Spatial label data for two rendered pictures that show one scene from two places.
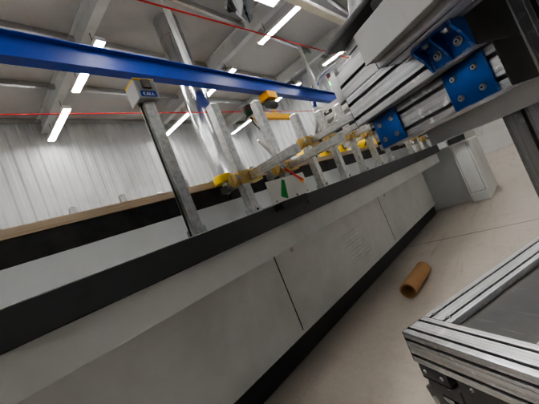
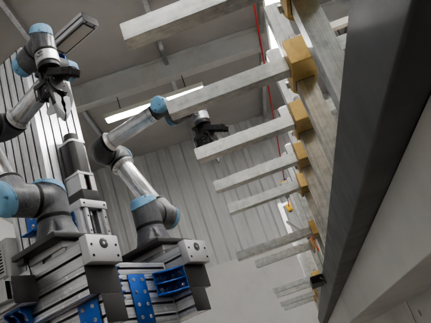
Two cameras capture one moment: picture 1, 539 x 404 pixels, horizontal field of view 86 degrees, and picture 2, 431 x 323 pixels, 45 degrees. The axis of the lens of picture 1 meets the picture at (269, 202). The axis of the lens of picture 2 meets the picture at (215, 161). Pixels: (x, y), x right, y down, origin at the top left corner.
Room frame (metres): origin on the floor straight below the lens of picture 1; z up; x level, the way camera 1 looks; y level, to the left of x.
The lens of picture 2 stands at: (2.54, -1.55, 0.46)
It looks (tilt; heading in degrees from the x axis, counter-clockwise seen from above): 22 degrees up; 139
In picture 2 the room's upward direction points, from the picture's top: 19 degrees counter-clockwise
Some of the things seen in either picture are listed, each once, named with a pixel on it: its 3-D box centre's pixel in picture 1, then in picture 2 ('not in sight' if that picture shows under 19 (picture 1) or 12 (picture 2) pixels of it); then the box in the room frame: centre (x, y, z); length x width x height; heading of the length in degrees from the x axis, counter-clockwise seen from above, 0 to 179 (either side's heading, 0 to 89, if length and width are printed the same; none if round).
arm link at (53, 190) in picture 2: not in sight; (48, 200); (0.89, -0.91, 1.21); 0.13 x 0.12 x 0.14; 103
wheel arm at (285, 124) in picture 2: (354, 134); (297, 118); (1.83, -0.66, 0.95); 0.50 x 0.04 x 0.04; 46
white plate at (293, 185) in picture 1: (289, 187); (321, 259); (1.24, -0.10, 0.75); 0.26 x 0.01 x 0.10; 136
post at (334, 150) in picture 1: (334, 148); (313, 179); (1.63, -0.45, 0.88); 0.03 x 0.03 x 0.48; 46
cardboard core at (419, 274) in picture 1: (415, 278); not in sight; (1.63, -0.59, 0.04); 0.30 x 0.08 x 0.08; 136
